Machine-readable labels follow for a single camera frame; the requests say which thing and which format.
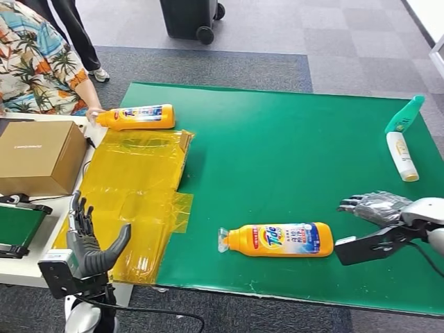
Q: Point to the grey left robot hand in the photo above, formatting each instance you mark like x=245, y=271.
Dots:
x=87, y=257

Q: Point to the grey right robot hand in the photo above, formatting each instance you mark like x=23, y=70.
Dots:
x=377, y=209

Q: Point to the person's hand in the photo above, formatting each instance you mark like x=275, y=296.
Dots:
x=93, y=114

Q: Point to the orange detergent bottle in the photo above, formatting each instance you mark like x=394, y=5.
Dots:
x=242, y=241
x=138, y=117

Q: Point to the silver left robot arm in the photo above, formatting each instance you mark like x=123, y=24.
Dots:
x=81, y=319

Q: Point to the white bottle with gold cap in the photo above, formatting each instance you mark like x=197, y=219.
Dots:
x=402, y=156

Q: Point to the green shampoo bottle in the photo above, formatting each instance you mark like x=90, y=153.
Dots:
x=404, y=115

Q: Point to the brown cardboard box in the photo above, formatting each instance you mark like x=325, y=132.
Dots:
x=38, y=156

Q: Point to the person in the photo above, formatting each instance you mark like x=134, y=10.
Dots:
x=75, y=32
x=35, y=60

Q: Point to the yellow transparent plastic film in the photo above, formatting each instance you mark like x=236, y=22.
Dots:
x=135, y=184

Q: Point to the green table mat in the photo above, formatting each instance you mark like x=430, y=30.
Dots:
x=277, y=161

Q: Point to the black wheeled bin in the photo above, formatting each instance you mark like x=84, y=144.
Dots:
x=189, y=16

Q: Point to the white furniture piece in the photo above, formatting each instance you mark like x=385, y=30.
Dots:
x=437, y=57

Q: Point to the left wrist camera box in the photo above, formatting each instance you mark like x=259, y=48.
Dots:
x=59, y=273

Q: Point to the green belt conveyor black frame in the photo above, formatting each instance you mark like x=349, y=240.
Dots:
x=17, y=227

